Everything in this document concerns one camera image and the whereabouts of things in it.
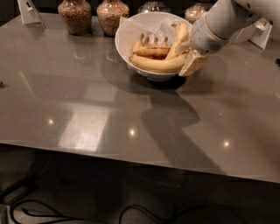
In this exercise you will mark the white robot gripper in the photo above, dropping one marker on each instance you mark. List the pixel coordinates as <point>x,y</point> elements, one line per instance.
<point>205,35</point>

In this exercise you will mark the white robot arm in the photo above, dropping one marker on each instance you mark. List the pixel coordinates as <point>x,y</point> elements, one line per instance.
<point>213,29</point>

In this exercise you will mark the front yellow banana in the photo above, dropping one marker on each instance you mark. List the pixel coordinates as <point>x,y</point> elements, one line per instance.
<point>163,66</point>

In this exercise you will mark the upright yellow banana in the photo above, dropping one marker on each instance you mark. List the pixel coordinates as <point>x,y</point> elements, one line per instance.
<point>180,32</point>

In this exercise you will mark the brown spotted middle banana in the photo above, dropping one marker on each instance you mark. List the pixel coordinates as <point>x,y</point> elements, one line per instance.
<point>161,52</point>

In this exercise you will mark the back banana bunch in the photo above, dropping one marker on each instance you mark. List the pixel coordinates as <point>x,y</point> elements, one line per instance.
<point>144,43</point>

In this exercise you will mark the white ceramic bowl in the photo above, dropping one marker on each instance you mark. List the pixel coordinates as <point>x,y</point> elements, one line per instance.
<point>151,75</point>

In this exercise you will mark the right grain-filled glass jar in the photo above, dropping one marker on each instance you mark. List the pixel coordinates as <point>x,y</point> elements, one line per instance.
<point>195,11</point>

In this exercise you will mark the grain-filled glass jar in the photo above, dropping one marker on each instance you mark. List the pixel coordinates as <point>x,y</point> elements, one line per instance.
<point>109,13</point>
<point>76,16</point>
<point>195,11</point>

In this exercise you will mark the right white sign stand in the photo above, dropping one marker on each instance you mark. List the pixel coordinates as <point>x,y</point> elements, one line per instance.
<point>257,33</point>

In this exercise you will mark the white sign stand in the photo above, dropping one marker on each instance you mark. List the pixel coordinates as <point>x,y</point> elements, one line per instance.
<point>29,13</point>
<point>257,33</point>

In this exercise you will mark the left grain-filled glass jar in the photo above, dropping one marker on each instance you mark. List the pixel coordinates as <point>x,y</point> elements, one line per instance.
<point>76,16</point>

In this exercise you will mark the left white sign stand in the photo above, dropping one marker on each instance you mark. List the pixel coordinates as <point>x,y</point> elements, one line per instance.
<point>29,13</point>

